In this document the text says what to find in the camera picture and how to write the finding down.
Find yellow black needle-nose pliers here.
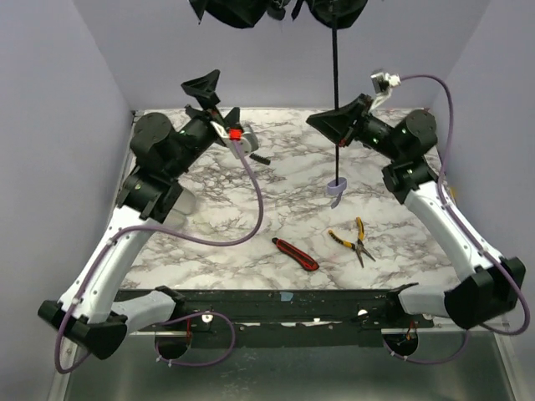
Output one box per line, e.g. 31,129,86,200
328,216,375,268

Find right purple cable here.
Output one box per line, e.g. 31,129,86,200
392,74,532,365

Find small black comb piece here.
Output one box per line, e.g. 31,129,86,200
249,153,271,165

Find lavender folding umbrella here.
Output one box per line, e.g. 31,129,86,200
187,0,369,210

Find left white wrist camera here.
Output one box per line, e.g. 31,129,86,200
211,121,259,159

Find pink zippered umbrella case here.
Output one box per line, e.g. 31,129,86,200
164,188,196,231

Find red black utility knife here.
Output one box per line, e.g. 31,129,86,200
272,237,319,272

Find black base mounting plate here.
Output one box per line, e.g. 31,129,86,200
137,288,436,350

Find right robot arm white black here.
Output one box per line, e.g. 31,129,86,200
307,94,526,329

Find blue tape piece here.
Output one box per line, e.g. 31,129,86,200
279,292,293,302

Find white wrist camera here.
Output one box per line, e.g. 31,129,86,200
369,70,401,111
211,121,259,159

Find aluminium frame rail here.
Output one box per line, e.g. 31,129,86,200
55,311,503,372

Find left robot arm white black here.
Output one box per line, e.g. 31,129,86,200
38,69,239,360

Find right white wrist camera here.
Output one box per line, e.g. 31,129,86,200
369,70,401,111

